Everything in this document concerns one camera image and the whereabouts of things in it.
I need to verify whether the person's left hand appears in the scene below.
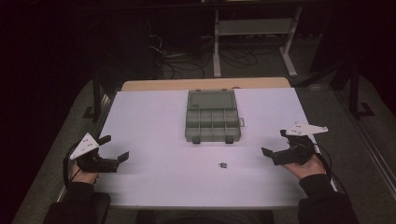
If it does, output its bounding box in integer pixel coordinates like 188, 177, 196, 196
70, 162, 100, 185

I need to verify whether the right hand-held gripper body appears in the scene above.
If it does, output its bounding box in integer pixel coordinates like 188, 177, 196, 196
272, 121, 330, 166

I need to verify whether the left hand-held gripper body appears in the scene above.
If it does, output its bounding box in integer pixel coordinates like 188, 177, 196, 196
69, 132, 121, 174

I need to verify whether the person's right hand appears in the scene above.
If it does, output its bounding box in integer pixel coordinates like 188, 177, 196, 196
282, 153, 327, 181

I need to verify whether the white metal desk frame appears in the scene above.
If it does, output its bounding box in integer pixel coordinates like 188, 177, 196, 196
212, 6, 304, 78

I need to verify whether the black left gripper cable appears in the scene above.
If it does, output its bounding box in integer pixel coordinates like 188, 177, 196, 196
63, 142, 82, 189

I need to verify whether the black metal stand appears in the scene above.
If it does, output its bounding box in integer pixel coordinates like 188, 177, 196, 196
347, 59, 375, 121
81, 66, 108, 123

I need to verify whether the tangle of floor cables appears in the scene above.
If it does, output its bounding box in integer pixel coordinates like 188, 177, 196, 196
147, 18, 269, 80

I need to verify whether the grey plastic organizer box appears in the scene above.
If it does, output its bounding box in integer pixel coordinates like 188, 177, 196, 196
184, 89, 246, 145

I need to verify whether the white table mat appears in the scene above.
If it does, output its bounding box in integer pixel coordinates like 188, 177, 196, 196
92, 87, 338, 210

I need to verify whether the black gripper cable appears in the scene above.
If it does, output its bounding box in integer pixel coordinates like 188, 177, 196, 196
63, 142, 82, 189
313, 142, 350, 195

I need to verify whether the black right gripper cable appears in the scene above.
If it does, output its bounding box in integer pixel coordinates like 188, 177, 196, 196
313, 142, 350, 195

